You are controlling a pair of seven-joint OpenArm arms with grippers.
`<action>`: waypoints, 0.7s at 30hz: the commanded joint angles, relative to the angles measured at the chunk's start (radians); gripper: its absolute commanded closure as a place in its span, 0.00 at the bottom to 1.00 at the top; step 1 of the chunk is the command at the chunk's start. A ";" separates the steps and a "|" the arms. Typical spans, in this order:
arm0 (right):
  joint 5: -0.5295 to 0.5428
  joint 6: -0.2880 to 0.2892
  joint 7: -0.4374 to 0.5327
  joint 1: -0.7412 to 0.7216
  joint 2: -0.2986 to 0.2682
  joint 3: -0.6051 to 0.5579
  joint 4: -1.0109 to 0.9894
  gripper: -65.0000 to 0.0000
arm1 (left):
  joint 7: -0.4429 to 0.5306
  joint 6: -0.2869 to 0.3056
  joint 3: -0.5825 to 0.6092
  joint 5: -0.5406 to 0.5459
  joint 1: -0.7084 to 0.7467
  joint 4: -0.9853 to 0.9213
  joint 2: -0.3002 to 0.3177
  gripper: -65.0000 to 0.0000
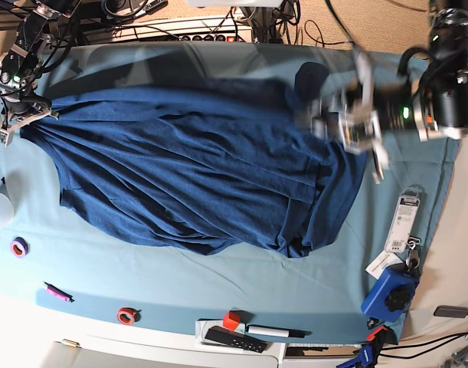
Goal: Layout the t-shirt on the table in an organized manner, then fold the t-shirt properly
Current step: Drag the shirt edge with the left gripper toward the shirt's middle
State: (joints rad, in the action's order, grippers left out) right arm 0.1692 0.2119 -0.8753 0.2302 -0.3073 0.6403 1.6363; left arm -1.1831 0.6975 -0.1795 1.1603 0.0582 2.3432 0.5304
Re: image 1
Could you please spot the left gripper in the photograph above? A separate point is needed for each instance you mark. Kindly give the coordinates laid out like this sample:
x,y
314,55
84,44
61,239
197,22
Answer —
x,y
358,124

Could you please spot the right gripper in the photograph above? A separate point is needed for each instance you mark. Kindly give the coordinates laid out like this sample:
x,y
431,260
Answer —
x,y
15,114

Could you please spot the blue t-shirt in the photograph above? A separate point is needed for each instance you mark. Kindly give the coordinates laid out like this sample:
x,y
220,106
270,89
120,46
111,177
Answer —
x,y
202,166

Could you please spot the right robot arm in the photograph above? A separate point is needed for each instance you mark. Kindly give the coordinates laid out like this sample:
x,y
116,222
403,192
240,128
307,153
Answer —
x,y
23,64

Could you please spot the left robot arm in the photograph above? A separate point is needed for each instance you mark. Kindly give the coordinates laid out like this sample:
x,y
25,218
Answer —
x,y
431,99

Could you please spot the purple tape roll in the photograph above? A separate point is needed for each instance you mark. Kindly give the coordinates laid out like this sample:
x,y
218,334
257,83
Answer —
x,y
19,247

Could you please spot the grey blister package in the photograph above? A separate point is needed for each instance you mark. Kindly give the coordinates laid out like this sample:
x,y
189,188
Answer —
x,y
403,219

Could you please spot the keys with carabiner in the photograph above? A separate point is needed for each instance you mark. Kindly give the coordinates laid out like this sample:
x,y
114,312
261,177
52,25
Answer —
x,y
413,259

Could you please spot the pink marker pen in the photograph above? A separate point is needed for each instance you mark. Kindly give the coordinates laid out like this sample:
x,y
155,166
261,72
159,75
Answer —
x,y
58,293

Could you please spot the white paper card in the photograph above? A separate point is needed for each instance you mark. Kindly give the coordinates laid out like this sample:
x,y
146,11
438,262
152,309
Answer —
x,y
381,262

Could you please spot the light blue table cloth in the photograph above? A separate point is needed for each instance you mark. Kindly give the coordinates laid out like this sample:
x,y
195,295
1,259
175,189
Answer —
x,y
321,293

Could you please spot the blue box black knob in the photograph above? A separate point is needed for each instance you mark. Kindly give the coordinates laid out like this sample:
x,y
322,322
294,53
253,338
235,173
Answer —
x,y
392,293

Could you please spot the red tape roll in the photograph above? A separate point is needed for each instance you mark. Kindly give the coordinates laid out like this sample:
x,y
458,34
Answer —
x,y
128,316

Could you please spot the grey small device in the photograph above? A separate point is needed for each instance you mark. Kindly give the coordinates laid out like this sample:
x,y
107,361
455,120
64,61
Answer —
x,y
451,311

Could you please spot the white black marker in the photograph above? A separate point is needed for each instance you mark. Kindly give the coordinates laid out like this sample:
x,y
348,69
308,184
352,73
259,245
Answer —
x,y
276,332

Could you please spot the red cube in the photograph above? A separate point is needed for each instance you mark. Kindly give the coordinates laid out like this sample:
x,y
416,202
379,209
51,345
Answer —
x,y
231,321

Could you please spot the blue spring clamp bottom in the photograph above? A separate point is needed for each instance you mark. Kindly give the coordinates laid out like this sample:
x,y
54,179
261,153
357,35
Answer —
x,y
368,355

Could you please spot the black remote control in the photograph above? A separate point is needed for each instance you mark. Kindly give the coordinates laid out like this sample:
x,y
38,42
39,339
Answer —
x,y
237,340

